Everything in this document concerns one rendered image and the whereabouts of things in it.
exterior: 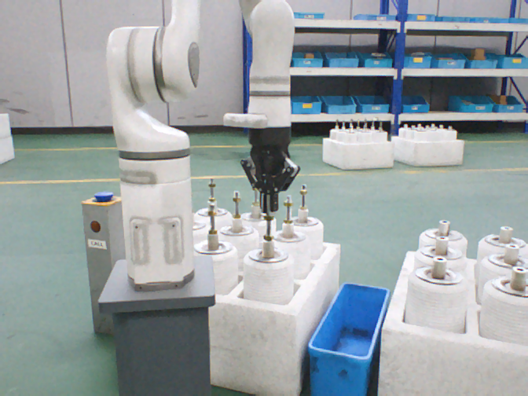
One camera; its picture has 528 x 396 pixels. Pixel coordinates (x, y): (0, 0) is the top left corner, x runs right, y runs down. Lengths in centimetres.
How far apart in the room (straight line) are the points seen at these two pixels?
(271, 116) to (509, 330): 50
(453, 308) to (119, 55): 62
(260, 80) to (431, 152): 286
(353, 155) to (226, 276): 246
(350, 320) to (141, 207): 67
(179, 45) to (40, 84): 586
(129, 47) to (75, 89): 572
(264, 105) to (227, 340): 43
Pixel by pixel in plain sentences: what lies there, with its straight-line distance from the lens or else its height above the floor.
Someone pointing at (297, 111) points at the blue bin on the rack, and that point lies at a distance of 551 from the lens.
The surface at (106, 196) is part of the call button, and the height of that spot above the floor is 33.
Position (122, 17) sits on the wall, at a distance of 623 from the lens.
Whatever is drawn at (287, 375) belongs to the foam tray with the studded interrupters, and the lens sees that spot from 87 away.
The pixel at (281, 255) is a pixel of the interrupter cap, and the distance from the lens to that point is 86.
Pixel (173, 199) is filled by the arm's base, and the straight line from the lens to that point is 59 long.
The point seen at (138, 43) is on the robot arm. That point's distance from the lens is 58.
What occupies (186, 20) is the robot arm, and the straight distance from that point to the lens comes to 60.
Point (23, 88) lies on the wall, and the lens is 647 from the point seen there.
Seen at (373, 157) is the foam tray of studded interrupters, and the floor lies 8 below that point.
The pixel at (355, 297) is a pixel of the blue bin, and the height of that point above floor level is 9.
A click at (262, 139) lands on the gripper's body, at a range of 78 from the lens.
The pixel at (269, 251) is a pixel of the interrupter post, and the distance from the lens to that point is 85.
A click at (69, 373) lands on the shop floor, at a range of 106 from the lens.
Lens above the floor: 56
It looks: 14 degrees down
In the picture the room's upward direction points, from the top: straight up
